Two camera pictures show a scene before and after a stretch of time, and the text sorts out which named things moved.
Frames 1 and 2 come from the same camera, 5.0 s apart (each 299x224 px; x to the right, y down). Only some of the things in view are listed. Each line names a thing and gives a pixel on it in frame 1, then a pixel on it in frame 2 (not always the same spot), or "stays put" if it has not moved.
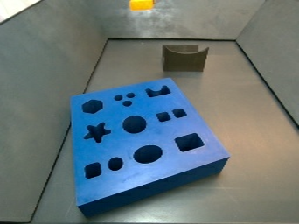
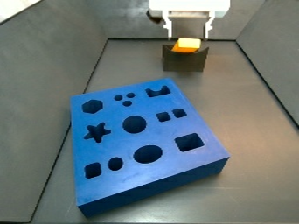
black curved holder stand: (182, 58) stays put
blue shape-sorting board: (139, 143) stays put
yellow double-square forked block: (142, 4) → (187, 45)
